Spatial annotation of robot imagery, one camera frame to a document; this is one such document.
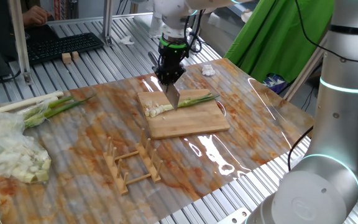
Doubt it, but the black base cable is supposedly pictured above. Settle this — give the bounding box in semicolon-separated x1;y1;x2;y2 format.
287;126;314;172

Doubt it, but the silver robot mounting plate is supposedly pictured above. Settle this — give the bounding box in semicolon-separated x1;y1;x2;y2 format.
216;207;251;224

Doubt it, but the person's hand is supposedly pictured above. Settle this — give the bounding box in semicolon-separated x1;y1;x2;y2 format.
22;5;52;27

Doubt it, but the wooden peg rack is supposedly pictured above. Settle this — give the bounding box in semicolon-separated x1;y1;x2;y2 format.
103;128;164;196

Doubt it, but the green scallion stalk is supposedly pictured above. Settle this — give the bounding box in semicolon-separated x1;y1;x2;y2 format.
163;92;221;111

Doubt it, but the blue patterned bag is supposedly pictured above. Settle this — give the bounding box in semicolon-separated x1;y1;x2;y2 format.
262;73;287;94

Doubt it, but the long white leek stalk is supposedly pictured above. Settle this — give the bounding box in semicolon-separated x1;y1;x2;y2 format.
0;90;65;113

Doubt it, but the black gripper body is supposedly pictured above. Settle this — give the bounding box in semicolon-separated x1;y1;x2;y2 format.
157;47;189;68

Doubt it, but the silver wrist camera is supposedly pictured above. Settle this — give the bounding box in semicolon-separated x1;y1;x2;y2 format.
149;12;164;39

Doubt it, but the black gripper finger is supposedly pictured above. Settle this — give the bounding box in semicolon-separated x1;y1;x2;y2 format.
167;66;186;85
153;64;169;85

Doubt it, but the black keyboard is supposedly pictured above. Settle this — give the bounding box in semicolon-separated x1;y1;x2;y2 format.
25;32;105;65

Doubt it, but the green cloth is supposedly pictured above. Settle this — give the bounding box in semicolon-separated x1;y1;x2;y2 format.
224;0;335;83

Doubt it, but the green adapter ring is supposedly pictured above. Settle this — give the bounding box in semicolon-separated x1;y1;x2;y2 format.
158;36;188;50

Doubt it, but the bundle of green scallions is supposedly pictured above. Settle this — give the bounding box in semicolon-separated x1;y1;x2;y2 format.
23;95;96;129

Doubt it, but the steel cleaver knife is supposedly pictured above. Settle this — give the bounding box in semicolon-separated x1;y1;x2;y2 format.
147;51;181;111

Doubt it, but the aluminium frame post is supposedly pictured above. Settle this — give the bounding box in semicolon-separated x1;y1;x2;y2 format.
7;0;33;85
101;0;115;47
283;34;329;102

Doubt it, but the red white box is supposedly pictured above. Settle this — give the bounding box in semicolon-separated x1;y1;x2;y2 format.
53;0;70;21

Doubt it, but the marble pattern plastic mat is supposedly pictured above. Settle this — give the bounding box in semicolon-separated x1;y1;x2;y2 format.
0;58;315;224

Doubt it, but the black flat device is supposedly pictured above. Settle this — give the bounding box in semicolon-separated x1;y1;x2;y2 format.
25;24;60;41

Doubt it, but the plastic bag of chopped scallions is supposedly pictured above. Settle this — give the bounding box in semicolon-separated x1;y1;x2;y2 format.
0;111;52;184

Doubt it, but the wooden cutting board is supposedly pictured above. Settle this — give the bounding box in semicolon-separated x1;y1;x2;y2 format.
136;88;231;140

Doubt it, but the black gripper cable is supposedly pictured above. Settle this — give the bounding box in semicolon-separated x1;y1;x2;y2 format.
152;0;358;69

